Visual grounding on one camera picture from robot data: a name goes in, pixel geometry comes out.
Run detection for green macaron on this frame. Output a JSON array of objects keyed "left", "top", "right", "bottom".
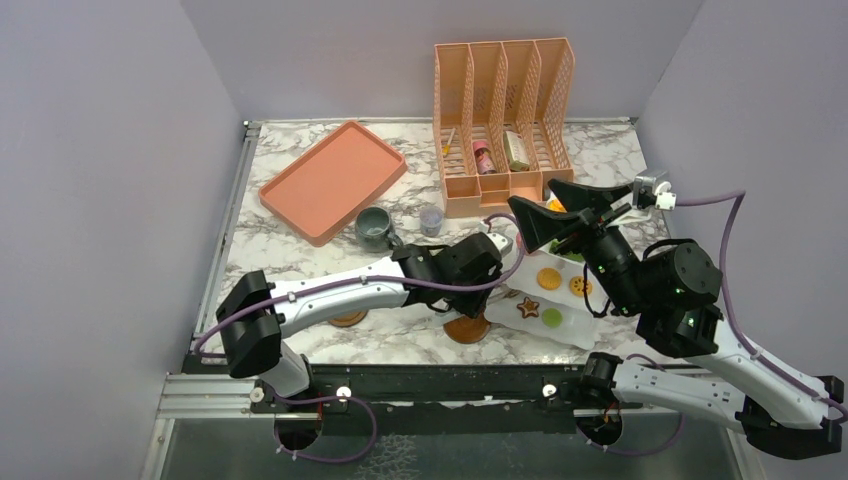
[{"left": 541, "top": 308, "right": 564, "bottom": 329}]

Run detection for pink mesh file organizer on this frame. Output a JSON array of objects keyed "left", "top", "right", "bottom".
[{"left": 433, "top": 37, "right": 576, "bottom": 218}]

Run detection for left brown wooden coaster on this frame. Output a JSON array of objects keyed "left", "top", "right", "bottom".
[{"left": 329, "top": 311, "right": 368, "bottom": 328}]

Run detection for green layered cake slice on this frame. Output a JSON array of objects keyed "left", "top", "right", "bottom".
[{"left": 549, "top": 246, "right": 585, "bottom": 263}]

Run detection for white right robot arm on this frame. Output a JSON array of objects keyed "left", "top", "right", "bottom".
[{"left": 555, "top": 230, "right": 846, "bottom": 460}]

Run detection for pink dessert tray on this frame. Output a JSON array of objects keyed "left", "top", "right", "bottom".
[{"left": 258, "top": 121, "right": 407, "bottom": 247}]

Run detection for pink bottle in organizer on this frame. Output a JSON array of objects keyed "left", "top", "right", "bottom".
[{"left": 472, "top": 140, "right": 497, "bottom": 175}]

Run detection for tan box in organizer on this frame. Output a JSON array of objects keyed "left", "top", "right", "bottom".
[{"left": 503, "top": 130, "right": 531, "bottom": 172}]

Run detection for brown star cookie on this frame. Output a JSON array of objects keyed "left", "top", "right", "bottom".
[{"left": 516, "top": 297, "right": 540, "bottom": 319}]

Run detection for yellow frosted donut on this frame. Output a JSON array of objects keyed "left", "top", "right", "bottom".
[{"left": 547, "top": 199, "right": 566, "bottom": 213}]

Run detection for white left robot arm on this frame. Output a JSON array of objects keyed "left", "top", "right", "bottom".
[{"left": 194, "top": 179, "right": 676, "bottom": 411}]

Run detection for dark blue-green ceramic mug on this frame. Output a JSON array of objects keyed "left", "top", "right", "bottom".
[{"left": 354, "top": 206, "right": 403, "bottom": 253}]

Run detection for white tiered dessert stand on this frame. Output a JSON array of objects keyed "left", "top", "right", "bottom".
[{"left": 484, "top": 243, "right": 608, "bottom": 350}]

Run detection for yellow flower cookie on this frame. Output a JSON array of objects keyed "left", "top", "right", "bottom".
[{"left": 568, "top": 276, "right": 593, "bottom": 297}]

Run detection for brown wooden coaster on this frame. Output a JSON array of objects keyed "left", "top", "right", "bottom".
[
  {"left": 442, "top": 316, "right": 491, "bottom": 344},
  {"left": 329, "top": 311, "right": 368, "bottom": 328}
]

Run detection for right brown wooden coaster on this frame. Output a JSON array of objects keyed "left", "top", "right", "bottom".
[{"left": 442, "top": 316, "right": 491, "bottom": 344}]

